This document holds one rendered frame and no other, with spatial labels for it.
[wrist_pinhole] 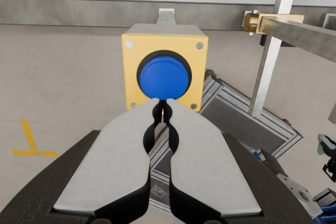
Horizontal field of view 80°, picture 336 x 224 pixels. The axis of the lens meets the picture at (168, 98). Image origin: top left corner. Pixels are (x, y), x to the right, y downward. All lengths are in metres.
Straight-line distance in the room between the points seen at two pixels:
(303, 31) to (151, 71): 0.33
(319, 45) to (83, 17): 0.62
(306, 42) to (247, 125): 1.16
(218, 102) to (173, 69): 1.23
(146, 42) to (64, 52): 1.44
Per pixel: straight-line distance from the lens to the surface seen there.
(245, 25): 0.62
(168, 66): 0.16
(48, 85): 1.76
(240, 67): 1.56
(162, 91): 0.17
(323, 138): 0.86
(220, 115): 1.44
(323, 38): 0.40
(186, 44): 0.17
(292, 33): 0.47
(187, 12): 0.69
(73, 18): 0.75
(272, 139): 1.70
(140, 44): 0.17
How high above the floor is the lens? 1.38
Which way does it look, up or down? 62 degrees down
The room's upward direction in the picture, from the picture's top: 180 degrees clockwise
